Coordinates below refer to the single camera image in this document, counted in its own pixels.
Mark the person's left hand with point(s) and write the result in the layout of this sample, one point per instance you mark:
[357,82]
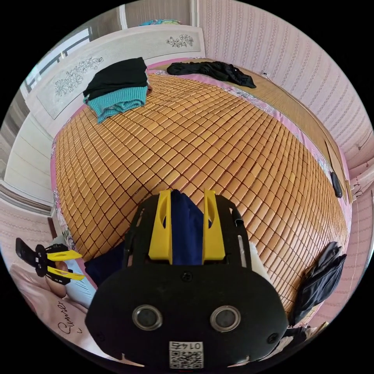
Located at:
[58,290]

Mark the black crumpled garment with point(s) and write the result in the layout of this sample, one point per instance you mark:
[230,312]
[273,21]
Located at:
[210,71]

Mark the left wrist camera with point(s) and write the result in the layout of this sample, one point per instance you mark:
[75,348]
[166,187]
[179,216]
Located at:
[24,250]

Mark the window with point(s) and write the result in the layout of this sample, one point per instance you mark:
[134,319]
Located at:
[49,62]

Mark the small black oval case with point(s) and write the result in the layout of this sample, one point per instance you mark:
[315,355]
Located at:
[336,182]

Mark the pile of clothes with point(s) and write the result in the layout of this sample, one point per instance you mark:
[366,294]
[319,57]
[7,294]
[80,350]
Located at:
[117,87]

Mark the bed with woven mat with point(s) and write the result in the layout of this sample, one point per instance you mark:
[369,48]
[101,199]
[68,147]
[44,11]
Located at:
[204,140]

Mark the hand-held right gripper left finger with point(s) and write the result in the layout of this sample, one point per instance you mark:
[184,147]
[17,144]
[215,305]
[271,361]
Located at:
[160,228]

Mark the white cloth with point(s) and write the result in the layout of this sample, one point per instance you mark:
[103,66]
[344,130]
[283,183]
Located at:
[260,264]

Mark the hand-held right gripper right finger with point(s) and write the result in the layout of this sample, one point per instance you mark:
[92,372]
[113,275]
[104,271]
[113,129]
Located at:
[213,230]

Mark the blue short sleeve shirt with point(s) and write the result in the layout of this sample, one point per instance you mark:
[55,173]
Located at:
[187,233]

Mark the dark grey garment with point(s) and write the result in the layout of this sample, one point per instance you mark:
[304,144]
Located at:
[320,280]

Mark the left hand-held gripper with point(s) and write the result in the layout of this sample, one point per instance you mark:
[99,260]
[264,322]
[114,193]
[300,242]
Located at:
[42,260]

